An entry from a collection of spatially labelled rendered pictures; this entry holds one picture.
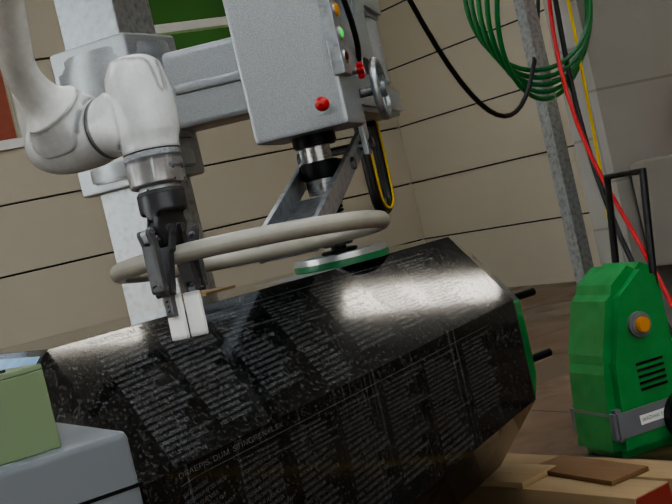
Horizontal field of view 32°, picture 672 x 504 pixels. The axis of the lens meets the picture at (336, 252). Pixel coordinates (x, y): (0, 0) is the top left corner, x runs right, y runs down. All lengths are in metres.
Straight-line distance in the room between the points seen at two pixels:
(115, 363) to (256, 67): 0.78
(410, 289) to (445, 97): 7.14
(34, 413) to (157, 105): 0.70
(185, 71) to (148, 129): 1.48
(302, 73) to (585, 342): 1.61
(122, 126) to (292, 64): 0.82
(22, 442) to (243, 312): 1.15
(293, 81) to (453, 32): 6.94
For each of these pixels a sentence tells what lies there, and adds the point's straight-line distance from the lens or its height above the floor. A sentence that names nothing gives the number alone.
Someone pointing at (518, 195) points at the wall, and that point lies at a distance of 9.14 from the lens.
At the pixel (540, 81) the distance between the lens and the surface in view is 4.87.
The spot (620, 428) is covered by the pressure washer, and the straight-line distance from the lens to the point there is 3.72.
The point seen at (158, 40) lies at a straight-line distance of 3.33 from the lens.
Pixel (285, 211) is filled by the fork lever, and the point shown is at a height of 0.99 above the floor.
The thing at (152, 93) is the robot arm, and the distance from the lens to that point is 1.80.
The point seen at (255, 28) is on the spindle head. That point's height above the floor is 1.39.
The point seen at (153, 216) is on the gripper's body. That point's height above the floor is 1.02.
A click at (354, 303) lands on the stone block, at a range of 2.44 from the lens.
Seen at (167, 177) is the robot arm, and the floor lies 1.08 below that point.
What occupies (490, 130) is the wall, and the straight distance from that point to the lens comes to 9.26.
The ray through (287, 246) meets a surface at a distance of 2.22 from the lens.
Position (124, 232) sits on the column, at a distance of 3.30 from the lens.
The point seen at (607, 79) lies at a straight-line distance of 5.21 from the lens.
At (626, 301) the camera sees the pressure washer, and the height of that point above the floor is 0.48.
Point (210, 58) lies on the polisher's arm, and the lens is 3.25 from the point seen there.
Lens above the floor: 0.98
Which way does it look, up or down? 2 degrees down
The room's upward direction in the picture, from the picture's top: 13 degrees counter-clockwise
